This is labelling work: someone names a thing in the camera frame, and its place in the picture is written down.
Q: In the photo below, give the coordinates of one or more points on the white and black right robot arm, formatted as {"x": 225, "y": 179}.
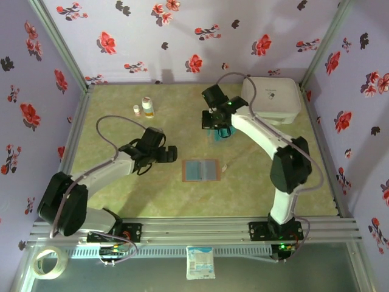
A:
{"x": 258, "y": 130}

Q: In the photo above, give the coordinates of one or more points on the long aluminium base rail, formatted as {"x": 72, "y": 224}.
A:
{"x": 194, "y": 229}

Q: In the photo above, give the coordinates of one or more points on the aluminium frame post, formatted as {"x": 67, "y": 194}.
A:
{"x": 324, "y": 45}
{"x": 60, "y": 45}

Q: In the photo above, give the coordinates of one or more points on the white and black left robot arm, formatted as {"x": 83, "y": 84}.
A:
{"x": 100, "y": 173}

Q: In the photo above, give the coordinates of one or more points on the white and blue gauze packet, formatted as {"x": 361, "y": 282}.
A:
{"x": 200, "y": 263}

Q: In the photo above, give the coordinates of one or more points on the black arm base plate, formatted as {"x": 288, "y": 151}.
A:
{"x": 256, "y": 231}
{"x": 133, "y": 231}

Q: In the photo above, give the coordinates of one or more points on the large white pill bottle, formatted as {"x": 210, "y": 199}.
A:
{"x": 148, "y": 109}

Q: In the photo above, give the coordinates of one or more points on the small white pill bottle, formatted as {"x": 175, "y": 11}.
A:
{"x": 136, "y": 110}

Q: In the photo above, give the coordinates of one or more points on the white zippered medicine pouch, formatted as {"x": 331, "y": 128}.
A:
{"x": 279, "y": 100}

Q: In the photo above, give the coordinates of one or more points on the pink leather card holder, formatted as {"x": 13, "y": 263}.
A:
{"x": 209, "y": 171}

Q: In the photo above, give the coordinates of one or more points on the clear adhesive tape roll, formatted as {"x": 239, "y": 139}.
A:
{"x": 63, "y": 264}

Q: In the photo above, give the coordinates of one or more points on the aluminium side rail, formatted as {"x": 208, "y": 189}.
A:
{"x": 325, "y": 152}
{"x": 85, "y": 106}

